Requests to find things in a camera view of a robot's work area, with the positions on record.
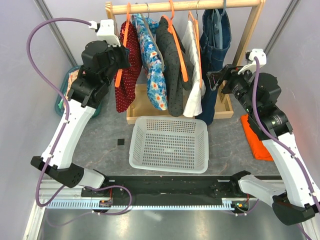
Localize dark grey dotted garment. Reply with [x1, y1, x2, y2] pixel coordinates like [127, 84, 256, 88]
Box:
[156, 17, 194, 117]

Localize small black square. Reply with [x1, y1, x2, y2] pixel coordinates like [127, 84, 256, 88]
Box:
[117, 138, 125, 146]

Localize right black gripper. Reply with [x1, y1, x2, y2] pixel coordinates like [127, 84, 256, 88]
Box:
[207, 63, 259, 115]

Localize blue denim jeans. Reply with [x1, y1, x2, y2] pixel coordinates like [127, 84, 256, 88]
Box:
[196, 9, 232, 126]

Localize orange hanger of skirt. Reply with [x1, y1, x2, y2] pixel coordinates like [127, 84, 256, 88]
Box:
[115, 2, 131, 88]

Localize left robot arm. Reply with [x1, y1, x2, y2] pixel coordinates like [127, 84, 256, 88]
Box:
[30, 40, 130, 197]

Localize blue-grey hanger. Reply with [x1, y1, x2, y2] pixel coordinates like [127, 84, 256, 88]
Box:
[211, 0, 227, 50]

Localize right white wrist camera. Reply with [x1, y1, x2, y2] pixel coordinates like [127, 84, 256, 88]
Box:
[237, 48, 267, 75]

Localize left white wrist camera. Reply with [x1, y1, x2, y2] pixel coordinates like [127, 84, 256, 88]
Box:
[88, 19, 121, 47]

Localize pink floral cloth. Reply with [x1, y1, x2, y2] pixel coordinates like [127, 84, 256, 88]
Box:
[65, 69, 79, 98]

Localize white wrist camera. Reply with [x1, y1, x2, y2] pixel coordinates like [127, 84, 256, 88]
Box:
[237, 48, 267, 75]
[88, 19, 121, 47]

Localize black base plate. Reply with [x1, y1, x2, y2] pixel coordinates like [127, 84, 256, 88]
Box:
[80, 174, 283, 207]

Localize red polka dot skirt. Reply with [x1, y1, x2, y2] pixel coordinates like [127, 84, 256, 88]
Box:
[114, 22, 142, 113]

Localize white slotted cable duct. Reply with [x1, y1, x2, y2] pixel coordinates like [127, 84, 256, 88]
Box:
[47, 199, 249, 211]

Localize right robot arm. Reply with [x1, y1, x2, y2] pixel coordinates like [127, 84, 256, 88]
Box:
[206, 64, 320, 226]

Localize white plastic basket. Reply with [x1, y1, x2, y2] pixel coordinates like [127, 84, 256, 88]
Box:
[129, 116, 209, 174]

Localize blue floral garment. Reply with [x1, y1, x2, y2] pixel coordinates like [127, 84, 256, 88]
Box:
[131, 13, 168, 111]

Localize orange hanger of white garment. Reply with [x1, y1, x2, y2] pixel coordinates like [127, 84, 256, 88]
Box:
[188, 11, 203, 89]

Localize wooden clothes rack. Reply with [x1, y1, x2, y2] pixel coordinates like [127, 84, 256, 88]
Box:
[105, 0, 265, 125]

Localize orange hanger of grey garment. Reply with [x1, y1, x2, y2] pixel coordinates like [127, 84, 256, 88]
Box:
[162, 0, 189, 83]

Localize white garment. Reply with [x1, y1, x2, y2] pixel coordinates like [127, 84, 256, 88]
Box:
[182, 20, 206, 118]

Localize teal plastic bin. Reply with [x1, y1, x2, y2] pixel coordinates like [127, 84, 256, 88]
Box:
[54, 65, 102, 118]

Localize orange folded cloth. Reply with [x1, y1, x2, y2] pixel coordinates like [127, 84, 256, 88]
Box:
[240, 114, 274, 162]

